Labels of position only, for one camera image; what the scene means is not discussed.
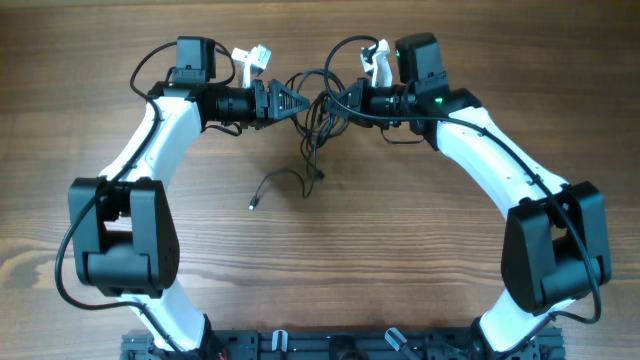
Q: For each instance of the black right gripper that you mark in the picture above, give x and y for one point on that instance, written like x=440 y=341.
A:
x=358 y=100

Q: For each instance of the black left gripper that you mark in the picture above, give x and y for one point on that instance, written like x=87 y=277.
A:
x=263 y=103

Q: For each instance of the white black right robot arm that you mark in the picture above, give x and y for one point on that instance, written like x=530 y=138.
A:
x=555 y=248

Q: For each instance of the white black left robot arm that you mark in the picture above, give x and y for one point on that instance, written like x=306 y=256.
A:
x=122 y=233

